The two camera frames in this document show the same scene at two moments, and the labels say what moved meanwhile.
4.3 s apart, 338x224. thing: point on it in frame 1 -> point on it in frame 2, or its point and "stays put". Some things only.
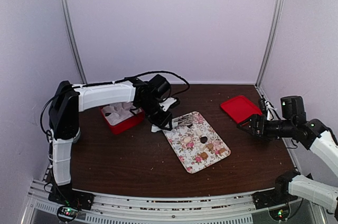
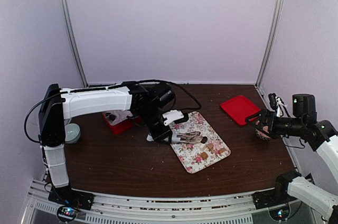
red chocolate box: [120, 117] stays put
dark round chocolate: [203, 139] stays put
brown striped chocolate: [204, 155] stays put
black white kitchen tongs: [177, 122] -> [191, 137]
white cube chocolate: [202, 147] stays put
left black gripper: [163, 121] -> [159, 135]
